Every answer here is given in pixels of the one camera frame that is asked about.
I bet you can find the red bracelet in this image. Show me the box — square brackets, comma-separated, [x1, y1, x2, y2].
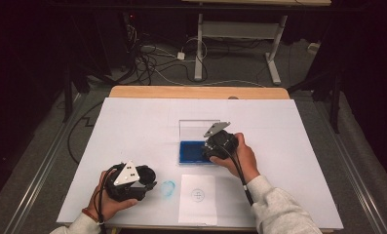
[81, 208, 99, 223]

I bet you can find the black round stamp base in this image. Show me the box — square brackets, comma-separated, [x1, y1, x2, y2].
[135, 164, 157, 185]

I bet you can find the person's right hand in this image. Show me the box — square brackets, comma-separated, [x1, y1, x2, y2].
[210, 132, 261, 184]

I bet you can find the right hand-held gripper cable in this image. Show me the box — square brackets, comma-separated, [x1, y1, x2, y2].
[228, 147, 255, 208]

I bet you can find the aluminium floor rail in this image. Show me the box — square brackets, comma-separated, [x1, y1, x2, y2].
[314, 97, 387, 234]
[4, 93, 87, 234]

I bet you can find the black metal stand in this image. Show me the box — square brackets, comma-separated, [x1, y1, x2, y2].
[288, 64, 343, 135]
[60, 61, 88, 124]

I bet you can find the large white table cover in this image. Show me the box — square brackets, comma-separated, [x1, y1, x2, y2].
[56, 97, 345, 231]

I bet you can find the white power strip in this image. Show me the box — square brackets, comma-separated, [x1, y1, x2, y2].
[307, 42, 322, 56]

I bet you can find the hand-held gripper cable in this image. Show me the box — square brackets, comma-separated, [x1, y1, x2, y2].
[228, 147, 255, 208]
[93, 163, 124, 234]

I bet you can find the white metal desk frame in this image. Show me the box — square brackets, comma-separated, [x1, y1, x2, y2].
[180, 0, 331, 86]

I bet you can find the left hand-held gripper cable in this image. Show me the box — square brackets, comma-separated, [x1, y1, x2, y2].
[93, 163, 124, 234]

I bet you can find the tangle of floor cables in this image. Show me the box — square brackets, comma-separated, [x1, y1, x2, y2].
[126, 23, 212, 86]

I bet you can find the black floor cable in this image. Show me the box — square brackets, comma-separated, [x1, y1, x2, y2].
[66, 100, 104, 165]

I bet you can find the person's left hand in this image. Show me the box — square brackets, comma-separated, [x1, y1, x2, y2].
[85, 170, 139, 222]

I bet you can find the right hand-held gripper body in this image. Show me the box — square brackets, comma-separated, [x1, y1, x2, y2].
[201, 121, 240, 163]

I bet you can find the blue ink pad box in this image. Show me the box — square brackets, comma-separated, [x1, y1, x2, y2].
[177, 119, 222, 166]

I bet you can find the white paper sheet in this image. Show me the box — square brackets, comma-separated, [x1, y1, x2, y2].
[177, 174, 218, 226]

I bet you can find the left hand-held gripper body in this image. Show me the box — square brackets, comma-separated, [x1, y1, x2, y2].
[103, 160, 149, 203]

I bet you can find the wooden table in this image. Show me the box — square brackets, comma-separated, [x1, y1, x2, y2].
[56, 85, 345, 234]

